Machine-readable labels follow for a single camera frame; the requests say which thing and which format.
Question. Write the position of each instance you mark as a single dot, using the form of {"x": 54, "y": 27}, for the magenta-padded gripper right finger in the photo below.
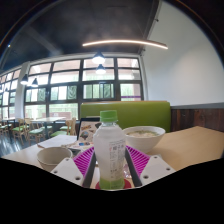
{"x": 156, "y": 168}

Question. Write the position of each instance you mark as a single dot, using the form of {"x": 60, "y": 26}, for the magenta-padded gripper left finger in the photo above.
{"x": 66, "y": 170}

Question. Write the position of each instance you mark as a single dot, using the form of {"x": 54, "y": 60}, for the clear bottle with green cap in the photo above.
{"x": 109, "y": 150}

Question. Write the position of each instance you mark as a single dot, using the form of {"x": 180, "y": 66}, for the beige patterned cup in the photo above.
{"x": 53, "y": 160}

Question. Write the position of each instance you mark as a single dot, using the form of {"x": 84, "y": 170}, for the white ceramic bowl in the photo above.
{"x": 145, "y": 141}

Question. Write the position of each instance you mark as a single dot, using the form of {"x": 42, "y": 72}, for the white paper sheet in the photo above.
{"x": 56, "y": 140}

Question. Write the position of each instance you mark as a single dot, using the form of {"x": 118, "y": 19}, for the wooden chairs with green seats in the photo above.
{"x": 35, "y": 131}

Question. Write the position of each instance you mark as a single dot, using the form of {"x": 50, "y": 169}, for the wooden dining table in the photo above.
{"x": 48, "y": 119}

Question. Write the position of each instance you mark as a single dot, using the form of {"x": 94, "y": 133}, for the green upholstered bench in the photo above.
{"x": 143, "y": 115}

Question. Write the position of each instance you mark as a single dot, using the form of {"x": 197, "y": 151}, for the hanging pendant lamps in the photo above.
{"x": 98, "y": 59}

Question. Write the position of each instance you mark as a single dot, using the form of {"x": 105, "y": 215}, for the long linear ceiling light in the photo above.
{"x": 126, "y": 42}

